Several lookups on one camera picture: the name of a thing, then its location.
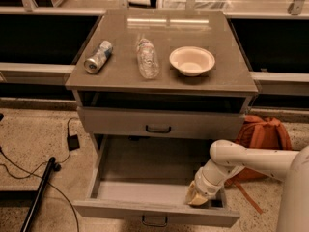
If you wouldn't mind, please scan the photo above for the black floor cable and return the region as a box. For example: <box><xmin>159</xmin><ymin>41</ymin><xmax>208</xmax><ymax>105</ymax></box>
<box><xmin>0</xmin><ymin>116</ymin><xmax>81</xmax><ymax>232</ymax></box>

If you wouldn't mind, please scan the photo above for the grey drawer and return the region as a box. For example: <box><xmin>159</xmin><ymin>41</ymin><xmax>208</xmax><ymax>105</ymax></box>
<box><xmin>74</xmin><ymin>135</ymin><xmax>239</xmax><ymax>227</ymax></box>
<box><xmin>77</xmin><ymin>107</ymin><xmax>244</xmax><ymax>139</ymax></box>

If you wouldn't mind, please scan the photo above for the black power adapter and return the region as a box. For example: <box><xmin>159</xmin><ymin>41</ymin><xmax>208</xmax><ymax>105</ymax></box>
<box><xmin>67</xmin><ymin>134</ymin><xmax>80</xmax><ymax>151</ymax></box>

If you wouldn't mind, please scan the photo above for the grey drawer cabinet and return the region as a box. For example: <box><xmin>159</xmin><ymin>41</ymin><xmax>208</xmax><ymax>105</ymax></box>
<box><xmin>66</xmin><ymin>9</ymin><xmax>258</xmax><ymax>152</ymax></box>

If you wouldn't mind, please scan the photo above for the orange backpack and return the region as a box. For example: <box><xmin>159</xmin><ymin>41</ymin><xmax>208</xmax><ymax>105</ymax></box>
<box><xmin>225</xmin><ymin>115</ymin><xmax>292</xmax><ymax>214</ymax></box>

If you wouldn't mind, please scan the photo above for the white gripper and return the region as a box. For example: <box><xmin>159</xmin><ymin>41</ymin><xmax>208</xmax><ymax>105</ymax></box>
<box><xmin>185</xmin><ymin>159</ymin><xmax>240</xmax><ymax>206</ymax></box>

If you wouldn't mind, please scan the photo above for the silver blue drink can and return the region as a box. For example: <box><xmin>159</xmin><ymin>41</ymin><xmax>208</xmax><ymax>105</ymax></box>
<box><xmin>84</xmin><ymin>41</ymin><xmax>113</xmax><ymax>74</ymax></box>

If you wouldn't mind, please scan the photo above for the grey top drawer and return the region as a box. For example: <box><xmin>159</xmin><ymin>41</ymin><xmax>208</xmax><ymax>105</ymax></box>
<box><xmin>77</xmin><ymin>107</ymin><xmax>244</xmax><ymax>139</ymax></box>

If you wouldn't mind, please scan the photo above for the clear plastic water bottle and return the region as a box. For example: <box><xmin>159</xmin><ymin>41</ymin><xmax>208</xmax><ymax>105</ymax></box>
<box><xmin>136</xmin><ymin>39</ymin><xmax>160</xmax><ymax>79</ymax></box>

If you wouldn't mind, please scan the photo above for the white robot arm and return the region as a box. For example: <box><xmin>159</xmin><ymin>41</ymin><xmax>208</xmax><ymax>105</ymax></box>
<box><xmin>185</xmin><ymin>140</ymin><xmax>309</xmax><ymax>232</ymax></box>

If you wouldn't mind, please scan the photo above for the black metal pole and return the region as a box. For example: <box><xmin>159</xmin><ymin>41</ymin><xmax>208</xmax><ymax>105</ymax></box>
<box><xmin>20</xmin><ymin>157</ymin><xmax>56</xmax><ymax>232</ymax></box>

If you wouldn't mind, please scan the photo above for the white paper bowl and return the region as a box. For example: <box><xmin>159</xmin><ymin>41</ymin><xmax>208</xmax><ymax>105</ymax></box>
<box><xmin>169</xmin><ymin>46</ymin><xmax>215</xmax><ymax>77</ymax></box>

